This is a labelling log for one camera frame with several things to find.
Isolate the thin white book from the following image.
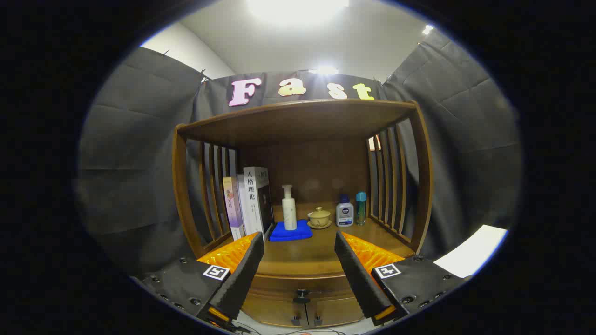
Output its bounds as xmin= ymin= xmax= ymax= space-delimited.
xmin=237 ymin=174 xmax=254 ymax=236

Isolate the wooden countertop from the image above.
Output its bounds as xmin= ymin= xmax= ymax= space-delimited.
xmin=198 ymin=201 xmax=416 ymax=276

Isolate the yellow lidded teacup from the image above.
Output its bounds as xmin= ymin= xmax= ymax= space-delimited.
xmin=307 ymin=207 xmax=332 ymax=229

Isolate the white pump bottle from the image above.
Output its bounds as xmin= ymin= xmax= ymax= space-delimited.
xmin=281 ymin=185 xmax=298 ymax=231

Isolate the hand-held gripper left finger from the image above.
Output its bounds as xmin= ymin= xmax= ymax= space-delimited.
xmin=140 ymin=231 xmax=265 ymax=328

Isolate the wooden drawer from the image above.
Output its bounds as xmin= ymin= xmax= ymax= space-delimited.
xmin=247 ymin=271 xmax=361 ymax=304

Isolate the wooden cabinet door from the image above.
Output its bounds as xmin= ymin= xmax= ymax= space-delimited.
xmin=307 ymin=297 xmax=366 ymax=327
xmin=241 ymin=297 xmax=308 ymax=328

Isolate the wooden cabinet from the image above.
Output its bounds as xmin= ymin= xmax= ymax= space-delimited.
xmin=172 ymin=99 xmax=434 ymax=328

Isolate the white lotion bottle blue cap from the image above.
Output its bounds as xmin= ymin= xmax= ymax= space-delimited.
xmin=336 ymin=194 xmax=354 ymax=228

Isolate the pink book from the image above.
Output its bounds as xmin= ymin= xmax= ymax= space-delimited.
xmin=223 ymin=176 xmax=245 ymax=241

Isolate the white side cabinet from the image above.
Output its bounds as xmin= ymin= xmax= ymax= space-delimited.
xmin=433 ymin=225 xmax=509 ymax=279

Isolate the large ceiling light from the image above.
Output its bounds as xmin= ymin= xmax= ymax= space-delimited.
xmin=247 ymin=0 xmax=350 ymax=25

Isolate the blue folded cloth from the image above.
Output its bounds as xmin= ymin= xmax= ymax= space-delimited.
xmin=269 ymin=219 xmax=313 ymax=242

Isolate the large white portrait book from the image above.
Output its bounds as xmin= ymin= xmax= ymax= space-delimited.
xmin=243 ymin=166 xmax=275 ymax=241

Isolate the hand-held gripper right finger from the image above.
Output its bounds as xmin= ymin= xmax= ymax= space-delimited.
xmin=334 ymin=230 xmax=473 ymax=326

